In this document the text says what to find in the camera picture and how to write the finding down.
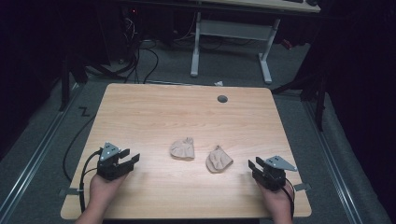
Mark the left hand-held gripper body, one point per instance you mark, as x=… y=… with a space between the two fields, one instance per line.
x=109 y=165

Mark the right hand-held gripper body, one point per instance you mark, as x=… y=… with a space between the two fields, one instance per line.
x=274 y=174

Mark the beige sock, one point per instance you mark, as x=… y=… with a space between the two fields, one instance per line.
x=218 y=160
x=183 y=148

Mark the person's right hand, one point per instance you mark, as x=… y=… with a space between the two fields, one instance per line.
x=275 y=196

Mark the person's left hand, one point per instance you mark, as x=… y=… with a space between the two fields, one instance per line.
x=104 y=188

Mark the grey round table grommet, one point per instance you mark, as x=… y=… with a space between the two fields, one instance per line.
x=222 y=99

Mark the black metal stand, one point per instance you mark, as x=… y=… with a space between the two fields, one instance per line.
x=319 y=99
x=65 y=84

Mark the white paper scrap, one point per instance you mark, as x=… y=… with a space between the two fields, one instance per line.
x=219 y=83

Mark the red object under desk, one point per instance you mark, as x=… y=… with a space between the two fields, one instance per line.
x=286 y=44

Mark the dark computer tower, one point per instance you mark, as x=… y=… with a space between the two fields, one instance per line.
x=130 y=31

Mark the grey table edge bracket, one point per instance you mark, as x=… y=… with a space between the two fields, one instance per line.
x=67 y=192
x=302 y=187

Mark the metal floor rail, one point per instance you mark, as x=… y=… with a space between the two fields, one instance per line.
x=334 y=168
x=34 y=157

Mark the white metal frame desk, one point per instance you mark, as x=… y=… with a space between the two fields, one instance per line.
x=233 y=29

